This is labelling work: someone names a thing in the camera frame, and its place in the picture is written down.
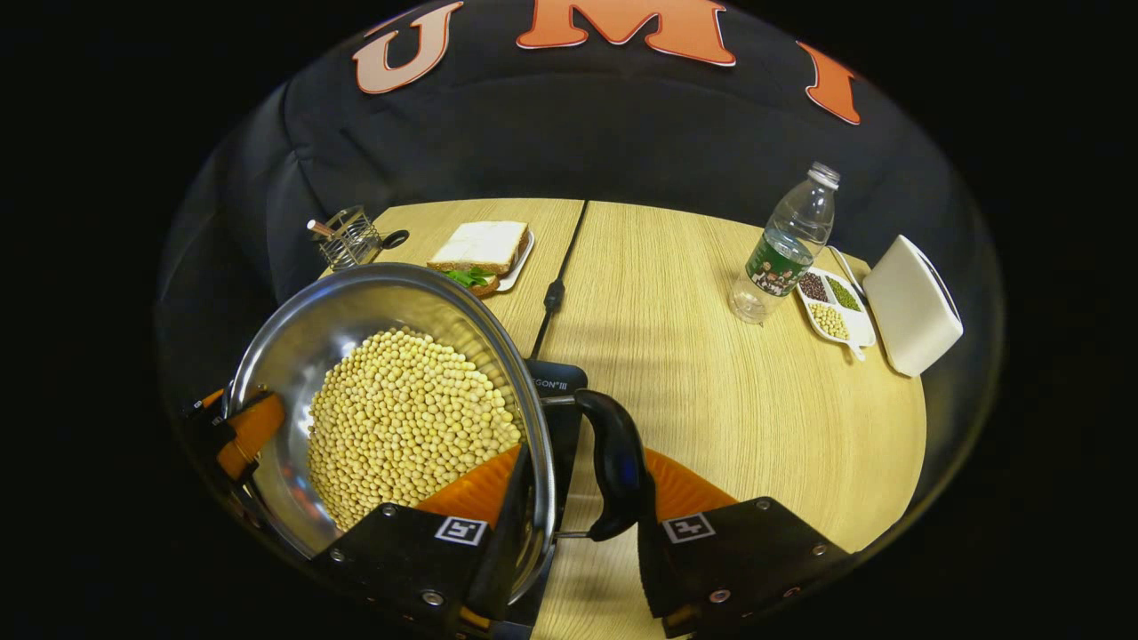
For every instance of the white bread sandwich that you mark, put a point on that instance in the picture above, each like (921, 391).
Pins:
(480, 247)

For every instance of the black induction cooktop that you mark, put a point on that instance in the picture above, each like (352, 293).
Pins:
(560, 391)

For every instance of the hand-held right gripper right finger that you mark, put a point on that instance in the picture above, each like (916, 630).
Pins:
(738, 560)

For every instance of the white toaster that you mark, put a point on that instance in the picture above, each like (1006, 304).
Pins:
(911, 307)

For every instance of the white divided bean dish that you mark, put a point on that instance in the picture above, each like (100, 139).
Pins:
(831, 307)

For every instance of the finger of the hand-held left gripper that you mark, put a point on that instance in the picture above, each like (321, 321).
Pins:
(258, 427)

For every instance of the black backdrop cloth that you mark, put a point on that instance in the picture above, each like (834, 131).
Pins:
(569, 133)

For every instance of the white spoon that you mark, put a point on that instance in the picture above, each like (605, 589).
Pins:
(846, 267)

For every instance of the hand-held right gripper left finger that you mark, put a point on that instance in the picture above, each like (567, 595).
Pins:
(511, 533)

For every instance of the clear plastic water bottle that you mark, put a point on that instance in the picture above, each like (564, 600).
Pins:
(787, 240)

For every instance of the pile of yellow soybeans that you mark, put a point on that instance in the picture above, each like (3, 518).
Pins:
(404, 418)

